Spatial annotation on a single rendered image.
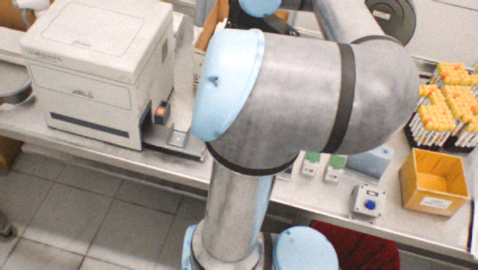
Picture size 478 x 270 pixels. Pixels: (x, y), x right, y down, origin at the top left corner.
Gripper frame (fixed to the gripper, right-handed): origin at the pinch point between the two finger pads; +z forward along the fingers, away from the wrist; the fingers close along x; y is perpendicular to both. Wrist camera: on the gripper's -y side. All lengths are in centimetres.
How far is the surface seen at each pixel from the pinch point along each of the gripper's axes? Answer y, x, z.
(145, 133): 24.7, 9.1, 22.2
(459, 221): -62, 8, 26
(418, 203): -50, 9, 23
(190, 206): 21, -25, 113
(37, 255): 76, 17, 114
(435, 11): -48, -51, 3
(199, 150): 9.3, 10.2, 22.2
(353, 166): -32.3, 0.8, 23.8
